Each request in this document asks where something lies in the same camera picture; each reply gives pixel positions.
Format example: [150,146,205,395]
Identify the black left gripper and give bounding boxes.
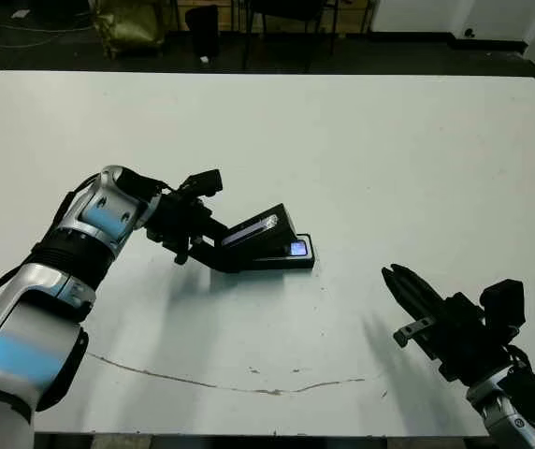
[144,189,243,275]

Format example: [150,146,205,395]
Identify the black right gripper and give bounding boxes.
[382,264,513,386]

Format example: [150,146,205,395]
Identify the black box lid with print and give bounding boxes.
[220,203,300,263]

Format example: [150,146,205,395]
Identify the black box base white insert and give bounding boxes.
[237,232,317,273]

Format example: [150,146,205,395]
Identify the yellow-green plastic bag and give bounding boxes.
[92,0,166,60]

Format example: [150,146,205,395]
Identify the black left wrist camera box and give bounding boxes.
[183,168,224,198]

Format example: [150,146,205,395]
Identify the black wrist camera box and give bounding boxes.
[183,168,224,198]
[480,279,527,340]

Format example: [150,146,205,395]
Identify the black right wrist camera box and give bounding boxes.
[480,279,527,340]

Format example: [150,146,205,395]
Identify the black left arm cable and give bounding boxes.
[0,170,109,312]

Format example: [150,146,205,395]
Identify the thin light floor cable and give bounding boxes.
[0,18,94,51]

